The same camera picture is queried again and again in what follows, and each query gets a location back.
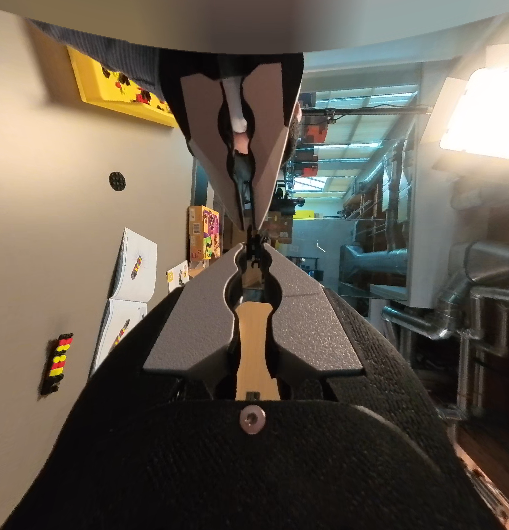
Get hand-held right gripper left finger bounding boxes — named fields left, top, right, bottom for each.
left=142, top=242, right=247, bottom=400

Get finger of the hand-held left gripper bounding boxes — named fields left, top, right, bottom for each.
left=180, top=74, right=250, bottom=231
left=240, top=62, right=291, bottom=231

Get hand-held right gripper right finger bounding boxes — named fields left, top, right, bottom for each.
left=262, top=242, right=365, bottom=400

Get person's left forearm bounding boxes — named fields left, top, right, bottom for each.
left=25, top=17, right=166, bottom=106

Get pile of loose lego pieces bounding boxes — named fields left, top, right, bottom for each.
left=100, top=64, right=172, bottom=113

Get colourful cardboard lego box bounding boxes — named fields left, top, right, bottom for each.
left=187, top=205, right=220, bottom=261

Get black red yellow lego model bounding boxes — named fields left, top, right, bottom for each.
left=39, top=332, right=74, bottom=396

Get person's left hand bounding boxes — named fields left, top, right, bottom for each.
left=233, top=131, right=256, bottom=155

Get orange storage crates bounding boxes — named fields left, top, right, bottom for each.
left=297, top=116, right=329, bottom=176

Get small closed instruction booklet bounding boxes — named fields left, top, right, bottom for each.
left=166, top=260, right=190, bottom=295

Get open instruction booklet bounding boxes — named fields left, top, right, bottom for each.
left=90, top=227, right=158, bottom=375

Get yellow plastic bin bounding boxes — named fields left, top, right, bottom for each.
left=66, top=45, right=181, bottom=129

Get vertical metal pipes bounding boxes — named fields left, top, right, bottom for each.
left=455, top=286, right=509, bottom=419

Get bright ceiling light panel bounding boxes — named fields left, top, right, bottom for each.
left=439, top=66, right=509, bottom=162

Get rectangular silver duct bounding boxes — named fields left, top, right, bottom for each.
left=341, top=242, right=408, bottom=290

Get silver elbow duct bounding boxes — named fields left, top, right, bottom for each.
left=381, top=241, right=509, bottom=341

